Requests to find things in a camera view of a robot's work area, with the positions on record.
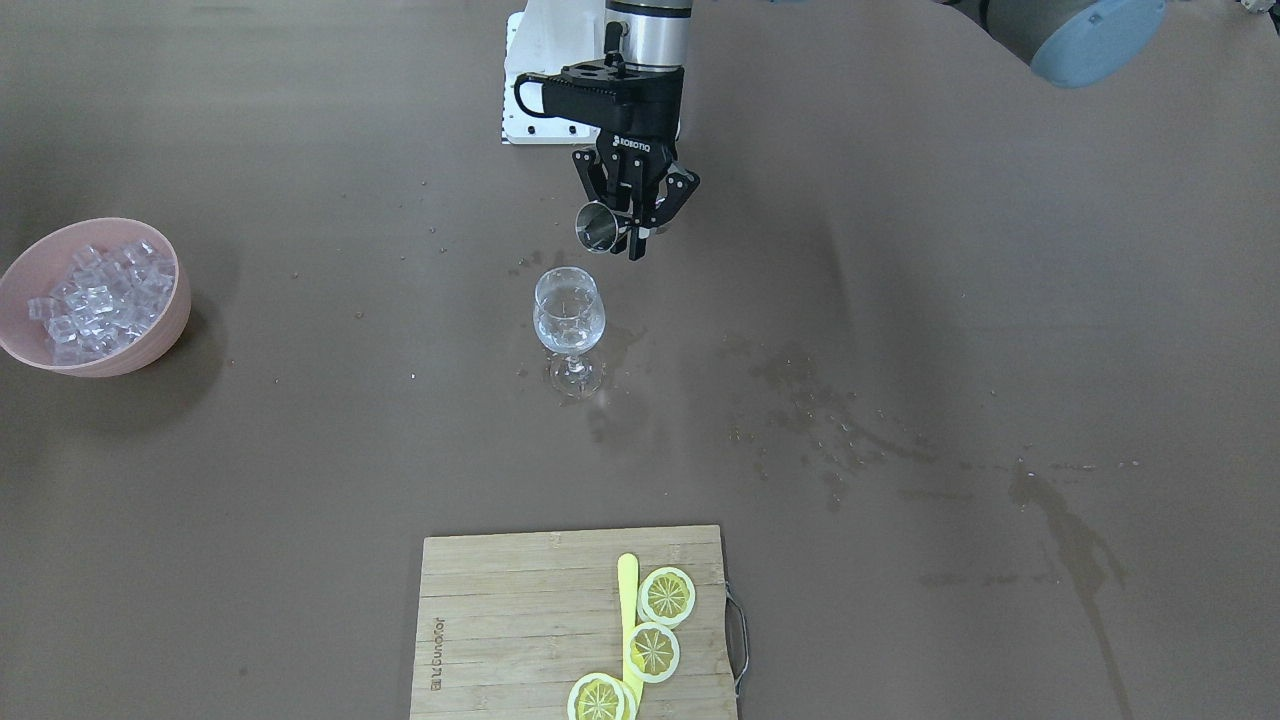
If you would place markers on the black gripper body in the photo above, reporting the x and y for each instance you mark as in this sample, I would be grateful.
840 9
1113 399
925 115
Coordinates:
640 147

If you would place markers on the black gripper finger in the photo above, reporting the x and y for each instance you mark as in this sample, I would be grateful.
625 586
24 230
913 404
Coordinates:
667 190
616 176

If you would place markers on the steel cocktail jigger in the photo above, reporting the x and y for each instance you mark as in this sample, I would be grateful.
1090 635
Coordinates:
598 229

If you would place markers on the clear wine glass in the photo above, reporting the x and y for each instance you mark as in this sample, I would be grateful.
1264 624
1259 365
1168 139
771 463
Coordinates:
568 315

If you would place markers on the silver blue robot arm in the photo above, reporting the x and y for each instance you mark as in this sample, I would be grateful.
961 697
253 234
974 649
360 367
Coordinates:
1069 44

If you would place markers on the pink bowl of ice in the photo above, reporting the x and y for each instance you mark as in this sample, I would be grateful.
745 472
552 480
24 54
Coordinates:
96 299

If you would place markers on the yellow lemon slice far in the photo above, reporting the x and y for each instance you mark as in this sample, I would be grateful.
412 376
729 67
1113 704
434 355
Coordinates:
666 596

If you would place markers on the yellow lemon slice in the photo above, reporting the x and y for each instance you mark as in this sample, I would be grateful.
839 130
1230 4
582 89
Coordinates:
599 696
666 596
651 653

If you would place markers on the bamboo cutting board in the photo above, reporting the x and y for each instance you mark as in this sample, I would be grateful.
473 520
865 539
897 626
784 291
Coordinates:
508 622

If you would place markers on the yellow lemon slice middle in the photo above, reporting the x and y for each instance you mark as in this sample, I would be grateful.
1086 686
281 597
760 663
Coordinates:
651 653

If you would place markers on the yellow lemon slice near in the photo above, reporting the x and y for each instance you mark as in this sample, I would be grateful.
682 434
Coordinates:
599 696

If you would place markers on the white camera post base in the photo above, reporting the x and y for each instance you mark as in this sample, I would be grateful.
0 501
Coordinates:
548 36

